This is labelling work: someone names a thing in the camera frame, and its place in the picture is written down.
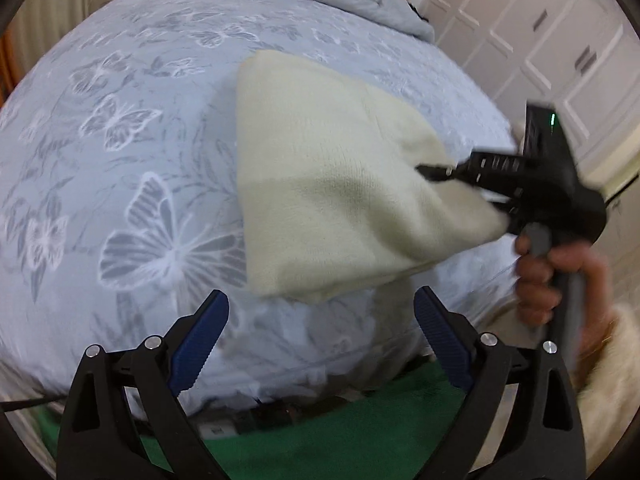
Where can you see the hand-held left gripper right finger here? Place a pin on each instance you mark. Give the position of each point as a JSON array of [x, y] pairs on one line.
[[440, 340]]

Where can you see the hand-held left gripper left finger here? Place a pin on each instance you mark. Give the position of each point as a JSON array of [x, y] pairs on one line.
[[200, 345]]

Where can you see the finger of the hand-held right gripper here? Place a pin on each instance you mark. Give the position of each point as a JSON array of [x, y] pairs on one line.
[[512, 210], [480, 170]]

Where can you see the cream knit cardigan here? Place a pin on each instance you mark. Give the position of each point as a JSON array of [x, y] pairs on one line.
[[325, 185]]

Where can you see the person's right hand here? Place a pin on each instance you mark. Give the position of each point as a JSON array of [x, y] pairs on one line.
[[535, 295]]

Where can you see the white wardrobe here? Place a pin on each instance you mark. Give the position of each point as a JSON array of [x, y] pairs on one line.
[[500, 20]]

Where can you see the green cloth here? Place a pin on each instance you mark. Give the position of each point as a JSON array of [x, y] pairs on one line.
[[310, 450]]

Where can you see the blue butterfly bed sheet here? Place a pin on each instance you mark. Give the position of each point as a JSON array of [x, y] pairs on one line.
[[125, 160]]

